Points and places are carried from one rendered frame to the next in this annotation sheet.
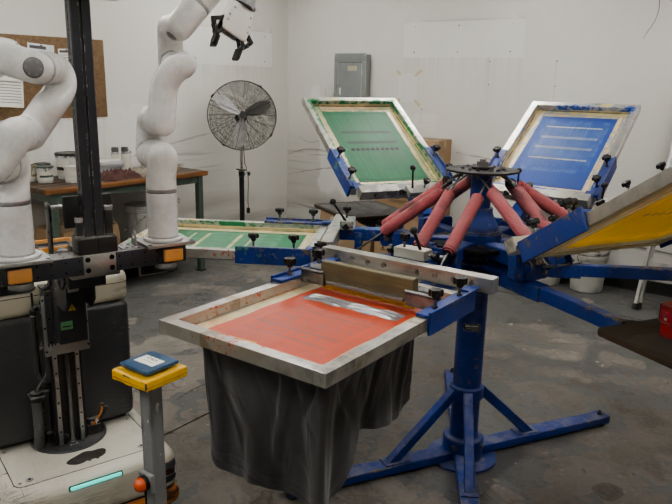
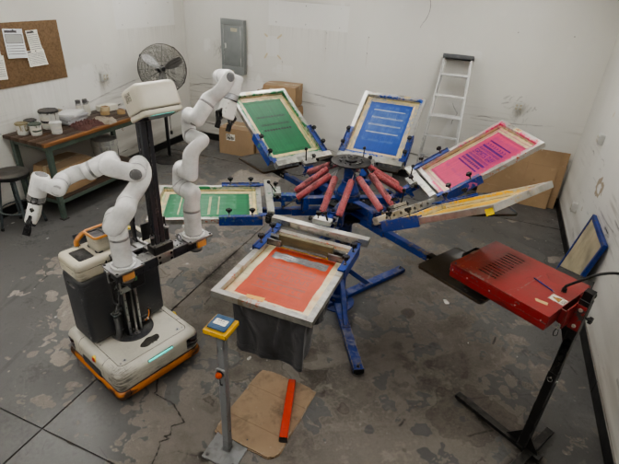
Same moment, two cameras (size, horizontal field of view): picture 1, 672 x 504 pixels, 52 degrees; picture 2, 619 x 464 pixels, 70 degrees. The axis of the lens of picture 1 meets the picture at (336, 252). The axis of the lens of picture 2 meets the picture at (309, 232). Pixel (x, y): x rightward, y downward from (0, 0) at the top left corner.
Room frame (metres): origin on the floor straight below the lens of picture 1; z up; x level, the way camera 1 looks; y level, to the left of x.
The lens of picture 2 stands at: (-0.17, 0.50, 2.44)
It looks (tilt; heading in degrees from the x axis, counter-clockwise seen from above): 29 degrees down; 345
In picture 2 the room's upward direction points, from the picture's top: 4 degrees clockwise
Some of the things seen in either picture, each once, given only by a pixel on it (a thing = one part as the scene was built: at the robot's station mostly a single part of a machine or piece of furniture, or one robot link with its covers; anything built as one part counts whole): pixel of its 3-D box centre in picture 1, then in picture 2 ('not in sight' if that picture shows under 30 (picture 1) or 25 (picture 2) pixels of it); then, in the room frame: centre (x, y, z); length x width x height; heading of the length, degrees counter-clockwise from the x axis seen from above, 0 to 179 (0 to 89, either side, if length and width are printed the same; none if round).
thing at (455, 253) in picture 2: (592, 311); (411, 246); (2.19, -0.87, 0.91); 1.34 x 0.40 x 0.08; 24
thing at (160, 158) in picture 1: (159, 166); (189, 196); (2.16, 0.57, 1.37); 0.13 x 0.10 x 0.16; 33
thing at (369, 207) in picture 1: (398, 231); (295, 179); (3.41, -0.32, 0.91); 1.34 x 0.40 x 0.08; 24
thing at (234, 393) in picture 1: (261, 420); (267, 331); (1.71, 0.19, 0.74); 0.45 x 0.03 x 0.43; 54
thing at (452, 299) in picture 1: (447, 310); (348, 261); (1.98, -0.34, 0.98); 0.30 x 0.05 x 0.07; 144
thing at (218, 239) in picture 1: (265, 220); (227, 192); (2.89, 0.31, 1.05); 1.08 x 0.61 x 0.23; 84
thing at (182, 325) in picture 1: (326, 312); (290, 270); (1.94, 0.02, 0.97); 0.79 x 0.58 x 0.04; 144
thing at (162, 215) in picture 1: (160, 214); (191, 221); (2.16, 0.57, 1.21); 0.16 x 0.13 x 0.15; 37
